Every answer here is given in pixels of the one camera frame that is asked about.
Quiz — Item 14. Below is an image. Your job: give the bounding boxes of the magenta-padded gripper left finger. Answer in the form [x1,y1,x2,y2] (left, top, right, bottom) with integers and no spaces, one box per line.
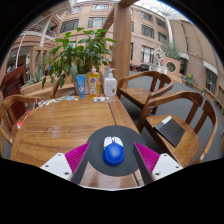
[40,141,92,185]

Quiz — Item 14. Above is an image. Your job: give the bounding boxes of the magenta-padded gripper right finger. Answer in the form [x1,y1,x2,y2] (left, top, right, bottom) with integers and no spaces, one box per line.
[132,142,184,186]

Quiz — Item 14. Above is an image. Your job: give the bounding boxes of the blue and white computer mouse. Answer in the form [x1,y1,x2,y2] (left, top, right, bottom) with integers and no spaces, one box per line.
[101,135,125,167]

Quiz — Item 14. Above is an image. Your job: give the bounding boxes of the round black mouse pad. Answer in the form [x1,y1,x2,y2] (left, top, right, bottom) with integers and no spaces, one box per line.
[85,125,148,177]

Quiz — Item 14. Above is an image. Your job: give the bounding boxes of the wooden armchair with notebook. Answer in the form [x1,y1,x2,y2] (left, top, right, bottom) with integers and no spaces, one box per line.
[136,90,218,168]

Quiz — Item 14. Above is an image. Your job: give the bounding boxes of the black notebook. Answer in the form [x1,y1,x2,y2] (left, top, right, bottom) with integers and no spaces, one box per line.
[153,115,186,148]

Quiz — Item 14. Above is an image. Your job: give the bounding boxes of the wooden chair behind plant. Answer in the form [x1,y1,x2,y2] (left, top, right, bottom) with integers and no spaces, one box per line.
[49,74,79,99]

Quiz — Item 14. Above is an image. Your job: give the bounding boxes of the empty wooden armchair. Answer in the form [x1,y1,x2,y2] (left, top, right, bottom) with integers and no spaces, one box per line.
[116,70,175,115]

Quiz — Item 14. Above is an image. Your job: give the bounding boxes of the long wooden planter box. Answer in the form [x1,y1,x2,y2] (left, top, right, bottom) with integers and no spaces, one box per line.
[20,75,78,99]

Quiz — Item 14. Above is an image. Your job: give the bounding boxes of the blue squeeze tube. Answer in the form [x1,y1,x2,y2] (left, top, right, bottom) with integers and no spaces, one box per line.
[75,74,87,99]

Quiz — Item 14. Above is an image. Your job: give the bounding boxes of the wooden armchair with booklet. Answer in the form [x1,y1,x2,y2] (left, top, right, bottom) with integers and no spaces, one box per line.
[0,94,41,159]

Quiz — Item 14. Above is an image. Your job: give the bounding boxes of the yellow liquid bottle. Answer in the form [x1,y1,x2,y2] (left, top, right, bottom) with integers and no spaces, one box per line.
[87,65,101,98]

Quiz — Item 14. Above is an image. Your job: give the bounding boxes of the yellow flowering potted plant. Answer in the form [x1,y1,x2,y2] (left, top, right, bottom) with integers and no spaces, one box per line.
[184,73,195,88]

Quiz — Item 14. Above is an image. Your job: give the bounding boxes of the white pump dispenser bottle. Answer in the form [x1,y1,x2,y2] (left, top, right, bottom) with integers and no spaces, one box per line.
[103,68,118,98]

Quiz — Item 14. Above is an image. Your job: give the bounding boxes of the dark red wooden lectern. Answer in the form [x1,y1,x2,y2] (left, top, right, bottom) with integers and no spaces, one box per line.
[0,64,28,121]

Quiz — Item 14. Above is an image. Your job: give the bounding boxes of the large green potted plant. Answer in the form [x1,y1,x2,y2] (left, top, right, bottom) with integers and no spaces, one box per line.
[41,27,117,95]

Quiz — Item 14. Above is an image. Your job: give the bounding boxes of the white statue on pedestal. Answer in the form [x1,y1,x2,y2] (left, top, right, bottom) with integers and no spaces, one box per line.
[148,46,169,75]

